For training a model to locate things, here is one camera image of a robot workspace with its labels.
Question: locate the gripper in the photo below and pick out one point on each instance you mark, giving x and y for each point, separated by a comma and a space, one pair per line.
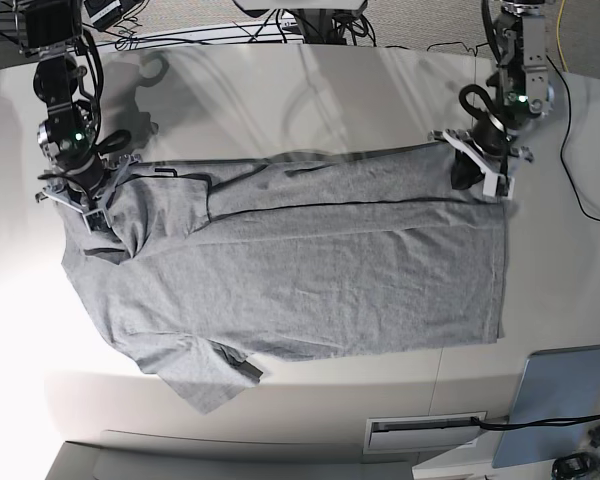
89, 187
484, 148

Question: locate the grey T-shirt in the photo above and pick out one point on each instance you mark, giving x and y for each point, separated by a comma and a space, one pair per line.
205, 265

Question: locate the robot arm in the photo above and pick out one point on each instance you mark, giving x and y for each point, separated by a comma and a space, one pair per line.
514, 98
69, 80

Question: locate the black white box device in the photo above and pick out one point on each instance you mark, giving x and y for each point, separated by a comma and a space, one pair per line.
99, 10

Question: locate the grey monitor back panel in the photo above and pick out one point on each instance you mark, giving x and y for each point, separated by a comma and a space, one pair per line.
556, 383

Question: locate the black device bottom right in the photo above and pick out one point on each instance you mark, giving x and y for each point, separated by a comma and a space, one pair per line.
581, 465

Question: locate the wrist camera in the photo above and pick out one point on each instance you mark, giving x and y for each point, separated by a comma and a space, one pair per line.
97, 220
498, 186

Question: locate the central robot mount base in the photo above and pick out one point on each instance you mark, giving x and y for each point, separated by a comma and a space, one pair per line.
318, 22

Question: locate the white cable tray slot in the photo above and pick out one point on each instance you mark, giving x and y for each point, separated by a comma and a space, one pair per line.
421, 433

